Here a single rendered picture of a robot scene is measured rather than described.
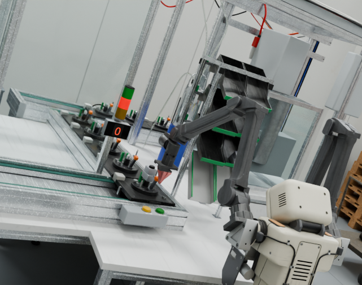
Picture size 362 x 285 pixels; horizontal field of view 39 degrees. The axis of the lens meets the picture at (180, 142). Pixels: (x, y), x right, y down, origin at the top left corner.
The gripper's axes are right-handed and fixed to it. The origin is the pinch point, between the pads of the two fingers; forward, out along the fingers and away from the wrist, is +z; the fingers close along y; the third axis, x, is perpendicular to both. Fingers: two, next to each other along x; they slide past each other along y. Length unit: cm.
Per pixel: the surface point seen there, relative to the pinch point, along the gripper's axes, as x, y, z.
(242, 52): -337, -270, -55
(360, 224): -211, -468, 98
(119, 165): -33.1, 4.7, 8.2
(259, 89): -19, -50, -52
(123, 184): -13.4, 9.9, 9.7
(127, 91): -21.3, 20.3, -32.4
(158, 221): 14.7, 2.3, 13.0
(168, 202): 1.5, -8.1, 9.2
